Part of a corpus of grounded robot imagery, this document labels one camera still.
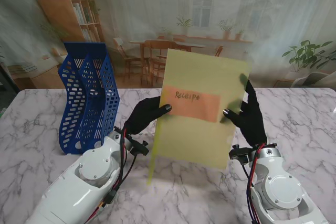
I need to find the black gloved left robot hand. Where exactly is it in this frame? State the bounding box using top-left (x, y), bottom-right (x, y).
top-left (123, 97), bottom-right (173, 136)

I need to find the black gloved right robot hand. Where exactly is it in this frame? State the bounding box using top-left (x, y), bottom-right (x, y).
top-left (222, 79), bottom-right (268, 148)

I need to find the pink receipt paper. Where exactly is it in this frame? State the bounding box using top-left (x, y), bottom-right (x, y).
top-left (161, 85), bottom-right (221, 124)

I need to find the yellow folder slide bar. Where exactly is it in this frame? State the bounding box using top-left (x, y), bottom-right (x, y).
top-left (146, 119), bottom-right (161, 187)

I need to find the yellow translucent file folder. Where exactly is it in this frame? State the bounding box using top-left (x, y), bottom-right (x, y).
top-left (153, 48), bottom-right (250, 170)

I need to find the blue perforated file rack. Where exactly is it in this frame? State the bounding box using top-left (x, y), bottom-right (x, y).
top-left (57, 41), bottom-right (121, 156)

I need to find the printed room backdrop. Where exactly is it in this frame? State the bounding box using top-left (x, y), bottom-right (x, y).
top-left (0, 0), bottom-right (336, 90)

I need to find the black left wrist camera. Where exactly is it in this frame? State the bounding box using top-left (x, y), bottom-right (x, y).
top-left (130, 140), bottom-right (150, 157)

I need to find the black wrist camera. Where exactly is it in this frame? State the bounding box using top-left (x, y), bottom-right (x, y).
top-left (130, 140), bottom-right (150, 157)
top-left (228, 144), bottom-right (253, 166)

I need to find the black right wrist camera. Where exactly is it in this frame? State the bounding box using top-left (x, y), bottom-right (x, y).
top-left (228, 144), bottom-right (253, 166)

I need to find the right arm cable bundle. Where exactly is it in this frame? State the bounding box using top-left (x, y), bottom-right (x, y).
top-left (243, 142), bottom-right (266, 224)

